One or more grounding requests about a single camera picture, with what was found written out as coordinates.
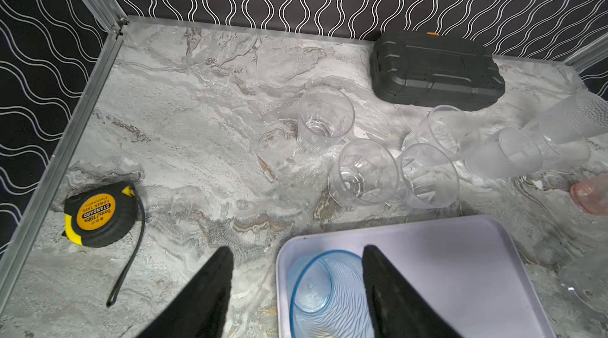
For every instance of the clear plastic cup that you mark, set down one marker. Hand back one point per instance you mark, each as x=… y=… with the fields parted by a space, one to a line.
x=364 y=175
x=427 y=178
x=449 y=129
x=326 y=115

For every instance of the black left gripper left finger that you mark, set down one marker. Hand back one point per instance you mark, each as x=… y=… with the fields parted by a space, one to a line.
x=200 y=309

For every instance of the yellow black tape measure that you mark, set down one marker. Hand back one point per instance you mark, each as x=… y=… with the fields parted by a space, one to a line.
x=102 y=216

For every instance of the blue ribbed plastic cup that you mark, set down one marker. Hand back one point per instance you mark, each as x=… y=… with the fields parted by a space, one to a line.
x=327 y=297

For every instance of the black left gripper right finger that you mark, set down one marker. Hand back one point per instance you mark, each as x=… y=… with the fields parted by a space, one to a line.
x=396 y=308

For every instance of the frosted plastic cup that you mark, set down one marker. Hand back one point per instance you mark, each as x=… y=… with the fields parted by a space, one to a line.
x=561 y=131
x=507 y=153

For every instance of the pink plastic cup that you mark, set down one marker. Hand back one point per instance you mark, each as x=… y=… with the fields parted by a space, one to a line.
x=591 y=195

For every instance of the black plastic case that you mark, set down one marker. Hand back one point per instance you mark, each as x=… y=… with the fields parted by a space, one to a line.
x=416 y=68

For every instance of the lilac plastic tray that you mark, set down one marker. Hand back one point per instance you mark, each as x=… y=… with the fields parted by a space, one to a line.
x=467 y=268

